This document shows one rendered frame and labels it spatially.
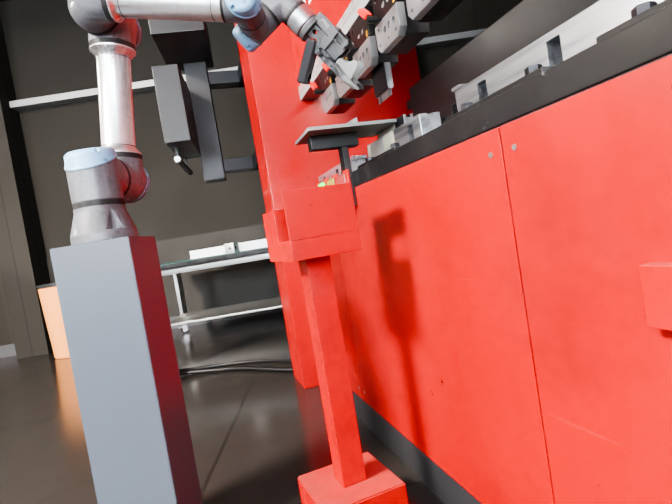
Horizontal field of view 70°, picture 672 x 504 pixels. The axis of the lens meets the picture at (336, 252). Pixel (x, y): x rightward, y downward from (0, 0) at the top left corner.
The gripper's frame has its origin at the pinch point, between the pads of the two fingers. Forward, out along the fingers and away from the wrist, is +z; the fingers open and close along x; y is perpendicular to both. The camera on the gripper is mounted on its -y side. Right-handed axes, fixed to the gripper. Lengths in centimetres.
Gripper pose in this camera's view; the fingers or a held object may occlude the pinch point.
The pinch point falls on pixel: (356, 88)
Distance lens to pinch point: 137.3
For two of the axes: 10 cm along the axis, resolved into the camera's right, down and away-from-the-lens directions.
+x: 2.4, -3.3, 9.1
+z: 7.1, 7.0, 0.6
